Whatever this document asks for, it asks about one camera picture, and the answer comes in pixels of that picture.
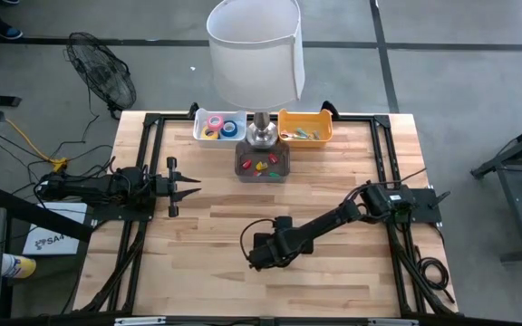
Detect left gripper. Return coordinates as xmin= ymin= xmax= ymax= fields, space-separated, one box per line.
xmin=151 ymin=157 xmax=202 ymax=217

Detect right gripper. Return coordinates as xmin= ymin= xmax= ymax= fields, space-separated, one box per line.
xmin=247 ymin=233 xmax=315 ymax=272

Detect pink tape roll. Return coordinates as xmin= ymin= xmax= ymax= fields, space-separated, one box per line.
xmin=206 ymin=114 xmax=225 ymax=132

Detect blue tape roll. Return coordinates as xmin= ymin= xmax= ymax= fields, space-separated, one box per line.
xmin=220 ymin=120 xmax=239 ymax=138

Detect white plastic bin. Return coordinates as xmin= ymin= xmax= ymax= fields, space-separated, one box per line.
xmin=192 ymin=107 xmax=247 ymax=144

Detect grey translucent plastic bin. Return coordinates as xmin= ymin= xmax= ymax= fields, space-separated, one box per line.
xmin=234 ymin=139 xmax=291 ymax=184

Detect orange plastic bin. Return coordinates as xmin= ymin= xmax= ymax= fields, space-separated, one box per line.
xmin=277 ymin=108 xmax=334 ymax=149

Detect silver lamp with white shade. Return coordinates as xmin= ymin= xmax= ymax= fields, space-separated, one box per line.
xmin=206 ymin=0 xmax=306 ymax=150

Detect white paper sign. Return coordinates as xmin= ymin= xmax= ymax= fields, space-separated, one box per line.
xmin=22 ymin=202 xmax=89 ymax=257

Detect black floor fan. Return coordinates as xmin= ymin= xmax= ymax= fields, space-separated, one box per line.
xmin=64 ymin=31 xmax=138 ymax=120

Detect black diagonal beam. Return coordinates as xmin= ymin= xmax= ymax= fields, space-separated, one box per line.
xmin=0 ymin=185 xmax=94 ymax=244

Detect white and yellow bottle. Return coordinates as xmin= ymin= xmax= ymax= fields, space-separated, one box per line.
xmin=0 ymin=253 xmax=38 ymax=280

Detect black metal stand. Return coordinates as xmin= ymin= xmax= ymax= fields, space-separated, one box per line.
xmin=470 ymin=115 xmax=522 ymax=264

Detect black right camera cable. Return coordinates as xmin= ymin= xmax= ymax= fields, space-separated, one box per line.
xmin=239 ymin=218 xmax=276 ymax=262

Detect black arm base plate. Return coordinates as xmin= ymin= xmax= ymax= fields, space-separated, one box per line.
xmin=408 ymin=187 xmax=443 ymax=224
xmin=92 ymin=198 xmax=158 ymax=223

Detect black table frame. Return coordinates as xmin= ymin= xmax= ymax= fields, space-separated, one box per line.
xmin=72 ymin=110 xmax=459 ymax=318

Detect black floor cables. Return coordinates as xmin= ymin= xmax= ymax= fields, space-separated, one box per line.
xmin=0 ymin=85 xmax=121 ymax=182

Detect silver metal bracket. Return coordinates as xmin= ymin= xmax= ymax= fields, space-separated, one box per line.
xmin=114 ymin=316 xmax=167 ymax=326
xmin=369 ymin=319 xmax=419 ymax=326

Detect coiled black cable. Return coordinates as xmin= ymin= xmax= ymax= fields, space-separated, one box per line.
xmin=417 ymin=246 xmax=456 ymax=304

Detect yellow cable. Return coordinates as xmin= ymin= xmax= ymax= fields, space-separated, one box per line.
xmin=0 ymin=92 xmax=70 ymax=173

